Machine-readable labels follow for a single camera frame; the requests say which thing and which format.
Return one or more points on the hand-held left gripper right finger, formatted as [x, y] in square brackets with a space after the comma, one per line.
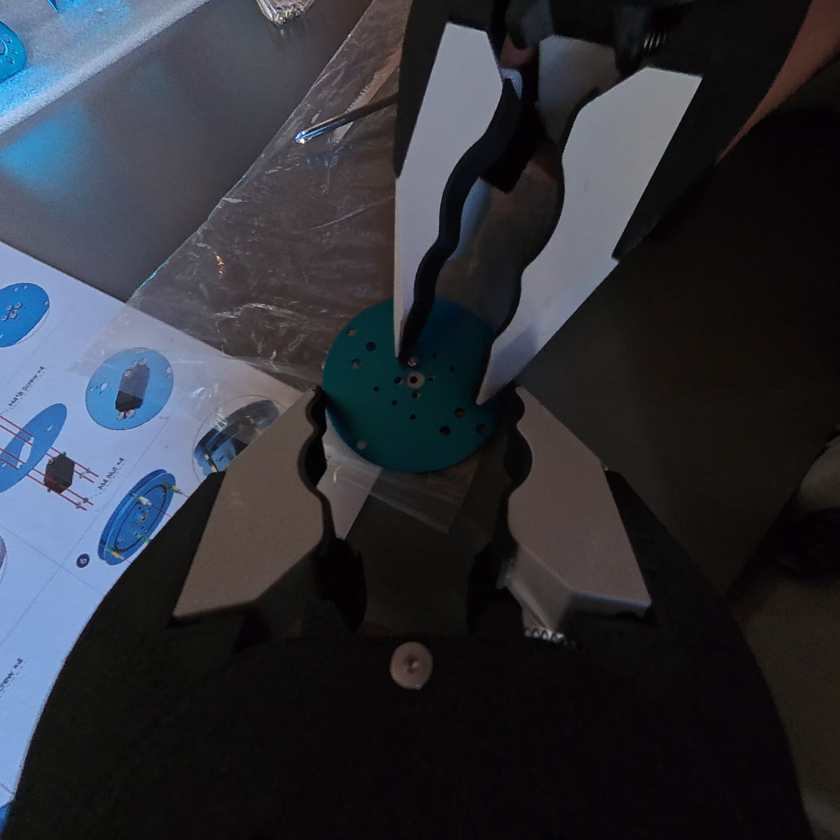
[571, 525]

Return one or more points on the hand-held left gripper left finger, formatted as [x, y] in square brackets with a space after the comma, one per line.
[256, 525]

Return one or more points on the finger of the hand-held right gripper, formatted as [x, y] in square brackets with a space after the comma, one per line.
[426, 164]
[623, 164]

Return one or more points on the blue round metal plate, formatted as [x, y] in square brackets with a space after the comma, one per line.
[394, 426]

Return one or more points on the person's right forearm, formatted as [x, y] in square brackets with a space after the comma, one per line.
[820, 39]

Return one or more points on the person's right hand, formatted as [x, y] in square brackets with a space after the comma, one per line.
[515, 69]

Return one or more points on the clear plastic bag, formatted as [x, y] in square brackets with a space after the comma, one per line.
[275, 262]

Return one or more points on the assembly guide booklet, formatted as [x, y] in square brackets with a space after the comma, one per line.
[85, 623]

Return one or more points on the white foam sheet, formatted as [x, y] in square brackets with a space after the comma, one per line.
[98, 39]

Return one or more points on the blue U-shaped metal bracket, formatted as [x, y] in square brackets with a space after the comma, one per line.
[10, 52]

